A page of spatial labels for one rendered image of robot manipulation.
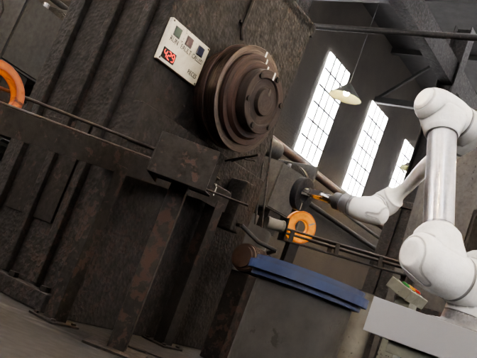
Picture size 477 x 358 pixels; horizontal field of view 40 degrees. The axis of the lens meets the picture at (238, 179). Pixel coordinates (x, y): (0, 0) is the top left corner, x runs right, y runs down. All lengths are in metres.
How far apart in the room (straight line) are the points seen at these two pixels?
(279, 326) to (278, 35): 1.99
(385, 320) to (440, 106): 0.77
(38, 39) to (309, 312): 5.83
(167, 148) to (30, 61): 5.01
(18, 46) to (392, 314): 5.41
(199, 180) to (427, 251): 0.74
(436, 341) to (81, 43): 1.89
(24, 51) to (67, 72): 4.04
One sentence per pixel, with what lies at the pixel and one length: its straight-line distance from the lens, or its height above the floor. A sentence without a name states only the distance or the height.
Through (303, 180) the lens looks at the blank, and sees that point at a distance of 2.96.
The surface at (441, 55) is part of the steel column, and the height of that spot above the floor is 5.13.
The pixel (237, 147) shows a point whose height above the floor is 0.90.
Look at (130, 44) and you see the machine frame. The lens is 2.76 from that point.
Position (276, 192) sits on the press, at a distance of 10.83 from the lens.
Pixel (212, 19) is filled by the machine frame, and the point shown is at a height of 1.36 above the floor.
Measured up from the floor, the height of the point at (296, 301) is 0.35.
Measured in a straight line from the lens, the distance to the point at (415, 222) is 5.44.
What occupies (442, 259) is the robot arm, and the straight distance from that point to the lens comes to 2.11.
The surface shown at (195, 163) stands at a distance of 2.15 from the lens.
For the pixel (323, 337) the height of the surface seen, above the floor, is 0.29.
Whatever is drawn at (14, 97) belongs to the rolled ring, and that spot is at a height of 0.64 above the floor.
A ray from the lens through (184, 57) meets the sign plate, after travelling 2.79.
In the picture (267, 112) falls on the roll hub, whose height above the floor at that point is 1.08.
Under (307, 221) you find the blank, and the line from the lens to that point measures 3.17.
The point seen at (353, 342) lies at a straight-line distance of 3.04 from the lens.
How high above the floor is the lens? 0.33
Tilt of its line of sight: 9 degrees up
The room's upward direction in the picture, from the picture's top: 21 degrees clockwise
